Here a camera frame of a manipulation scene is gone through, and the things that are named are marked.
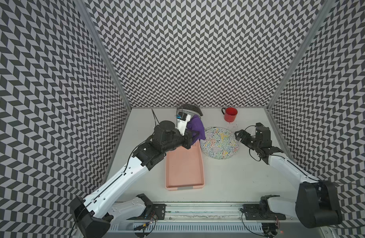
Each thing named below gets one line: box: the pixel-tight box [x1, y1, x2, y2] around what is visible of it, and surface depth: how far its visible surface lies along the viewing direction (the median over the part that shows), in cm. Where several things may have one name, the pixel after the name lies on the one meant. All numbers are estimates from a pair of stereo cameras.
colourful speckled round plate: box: [199, 126, 240, 160], surface depth 97 cm
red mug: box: [221, 106, 239, 123], surface depth 111 cm
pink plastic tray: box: [165, 139, 205, 191], surface depth 89 cm
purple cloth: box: [185, 114, 206, 145], surface depth 68 cm
